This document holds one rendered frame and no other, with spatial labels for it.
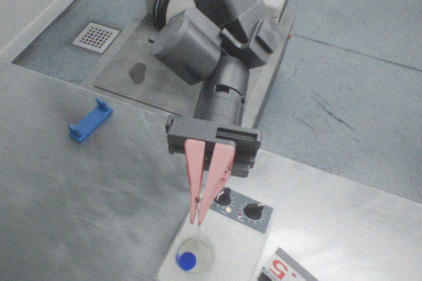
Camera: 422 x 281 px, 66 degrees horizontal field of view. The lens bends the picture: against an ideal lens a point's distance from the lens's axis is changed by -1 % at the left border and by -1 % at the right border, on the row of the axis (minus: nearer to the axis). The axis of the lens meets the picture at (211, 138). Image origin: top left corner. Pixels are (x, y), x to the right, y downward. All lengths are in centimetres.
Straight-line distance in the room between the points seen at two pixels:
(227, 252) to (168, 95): 85
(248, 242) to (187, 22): 32
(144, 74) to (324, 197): 89
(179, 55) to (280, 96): 143
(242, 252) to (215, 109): 23
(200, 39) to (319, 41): 180
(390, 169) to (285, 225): 116
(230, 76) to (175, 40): 8
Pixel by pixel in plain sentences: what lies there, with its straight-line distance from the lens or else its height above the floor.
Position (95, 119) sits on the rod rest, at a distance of 73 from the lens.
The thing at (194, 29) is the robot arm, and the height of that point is 109.
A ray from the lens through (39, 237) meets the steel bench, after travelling 66.
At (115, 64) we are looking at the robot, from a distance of 139.
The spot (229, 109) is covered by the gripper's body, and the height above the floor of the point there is 104.
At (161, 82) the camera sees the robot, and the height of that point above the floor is 37.
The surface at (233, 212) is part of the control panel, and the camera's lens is 55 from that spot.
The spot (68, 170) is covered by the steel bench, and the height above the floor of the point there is 75.
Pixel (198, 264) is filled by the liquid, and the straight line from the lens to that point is 45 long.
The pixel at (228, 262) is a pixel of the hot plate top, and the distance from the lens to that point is 50.
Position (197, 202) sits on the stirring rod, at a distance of 30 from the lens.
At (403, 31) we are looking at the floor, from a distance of 247.
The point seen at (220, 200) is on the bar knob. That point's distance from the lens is 55.
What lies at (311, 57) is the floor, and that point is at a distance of 203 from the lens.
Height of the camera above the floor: 132
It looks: 58 degrees down
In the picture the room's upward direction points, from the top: 4 degrees clockwise
